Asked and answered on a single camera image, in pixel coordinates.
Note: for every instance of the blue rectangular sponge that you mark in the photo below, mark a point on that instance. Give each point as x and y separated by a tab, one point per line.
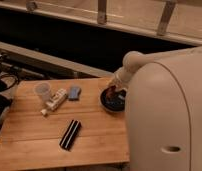
74	93

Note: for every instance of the black white striped box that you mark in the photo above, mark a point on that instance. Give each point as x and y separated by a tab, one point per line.
70	135

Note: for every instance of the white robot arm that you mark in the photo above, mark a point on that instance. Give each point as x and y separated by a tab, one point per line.
163	109

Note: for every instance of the metal rail frame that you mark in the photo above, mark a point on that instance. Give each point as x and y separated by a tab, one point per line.
173	20

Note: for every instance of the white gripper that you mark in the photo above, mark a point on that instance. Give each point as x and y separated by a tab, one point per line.
119	80

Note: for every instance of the white plastic bottle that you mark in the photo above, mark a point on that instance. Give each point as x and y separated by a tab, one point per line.
54	102

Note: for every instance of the clear plastic cup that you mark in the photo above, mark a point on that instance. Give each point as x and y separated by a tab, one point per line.
43	91

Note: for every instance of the black ceramic bowl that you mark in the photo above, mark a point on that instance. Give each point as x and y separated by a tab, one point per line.
113	100

